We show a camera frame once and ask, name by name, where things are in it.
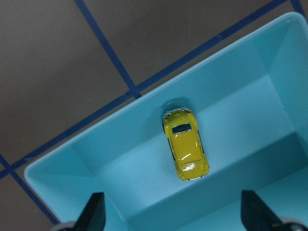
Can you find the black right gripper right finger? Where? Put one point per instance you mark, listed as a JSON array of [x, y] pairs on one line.
[[256, 215]]

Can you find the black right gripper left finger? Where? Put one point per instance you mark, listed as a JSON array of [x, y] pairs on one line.
[[93, 216]]

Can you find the yellow beetle toy car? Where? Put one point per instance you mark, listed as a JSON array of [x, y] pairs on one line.
[[182, 132]]

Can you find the light blue plastic bin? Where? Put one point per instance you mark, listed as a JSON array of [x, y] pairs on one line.
[[251, 104]]

